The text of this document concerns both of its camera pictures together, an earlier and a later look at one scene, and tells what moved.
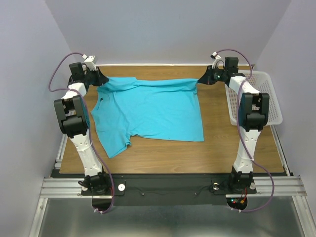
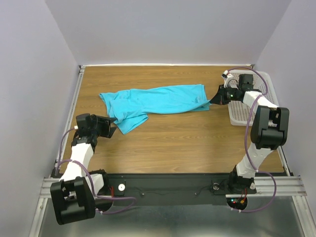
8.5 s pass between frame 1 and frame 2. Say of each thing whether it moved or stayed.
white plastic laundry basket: stayed
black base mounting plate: stayed
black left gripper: moved
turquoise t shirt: moved
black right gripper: moved
